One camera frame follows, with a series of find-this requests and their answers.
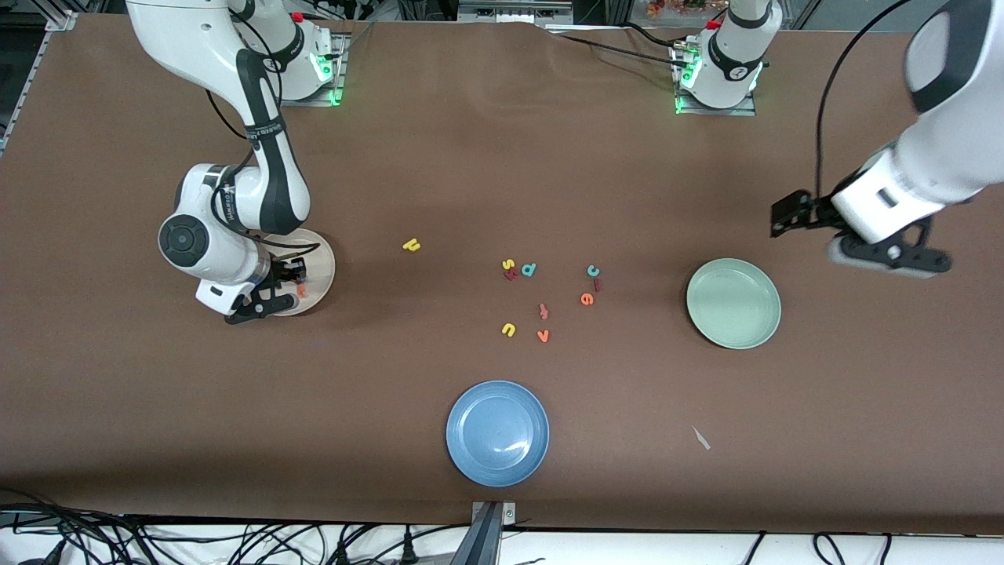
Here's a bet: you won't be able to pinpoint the brown plate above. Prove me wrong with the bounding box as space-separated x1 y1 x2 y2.
263 228 336 317

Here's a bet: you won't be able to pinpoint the green plate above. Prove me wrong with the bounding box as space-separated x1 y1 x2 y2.
686 258 782 350

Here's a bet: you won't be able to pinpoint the orange flowers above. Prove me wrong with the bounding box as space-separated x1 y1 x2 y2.
647 0 711 18

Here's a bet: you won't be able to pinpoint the blue plate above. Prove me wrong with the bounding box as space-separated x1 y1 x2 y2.
446 381 550 488

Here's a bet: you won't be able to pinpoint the grey metal device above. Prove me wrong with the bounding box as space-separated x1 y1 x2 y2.
457 0 575 24

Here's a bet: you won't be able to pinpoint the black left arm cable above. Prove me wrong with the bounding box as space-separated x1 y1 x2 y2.
816 0 934 201

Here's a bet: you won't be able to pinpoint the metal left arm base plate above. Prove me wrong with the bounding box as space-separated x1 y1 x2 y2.
671 39 758 117

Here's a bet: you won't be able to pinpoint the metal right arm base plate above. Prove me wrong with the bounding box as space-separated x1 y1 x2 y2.
278 31 347 108

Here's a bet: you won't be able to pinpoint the black cable on table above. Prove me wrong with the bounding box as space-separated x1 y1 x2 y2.
549 22 687 67

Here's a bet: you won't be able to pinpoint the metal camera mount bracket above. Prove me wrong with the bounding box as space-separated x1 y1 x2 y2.
451 501 518 565

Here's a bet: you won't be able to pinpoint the aluminium frame rail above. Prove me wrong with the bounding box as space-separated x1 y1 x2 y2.
0 11 79 158

